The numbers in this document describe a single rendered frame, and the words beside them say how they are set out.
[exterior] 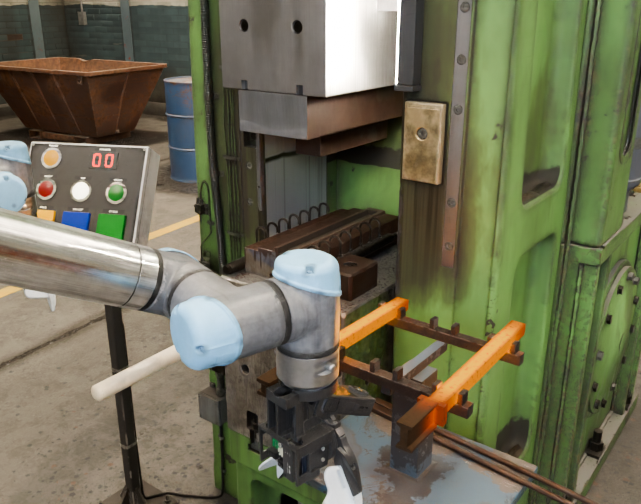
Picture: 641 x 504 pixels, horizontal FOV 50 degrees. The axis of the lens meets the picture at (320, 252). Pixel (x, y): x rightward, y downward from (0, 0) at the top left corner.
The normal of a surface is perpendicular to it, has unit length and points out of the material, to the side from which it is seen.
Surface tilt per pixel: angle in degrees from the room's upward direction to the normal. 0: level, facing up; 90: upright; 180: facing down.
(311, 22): 90
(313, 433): 0
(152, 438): 0
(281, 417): 90
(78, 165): 60
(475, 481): 0
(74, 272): 94
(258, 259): 90
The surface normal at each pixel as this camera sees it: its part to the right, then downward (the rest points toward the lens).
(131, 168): -0.18, -0.18
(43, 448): 0.00, -0.94
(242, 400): -0.59, 0.28
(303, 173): 0.80, 0.21
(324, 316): 0.58, 0.28
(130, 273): 0.67, -0.06
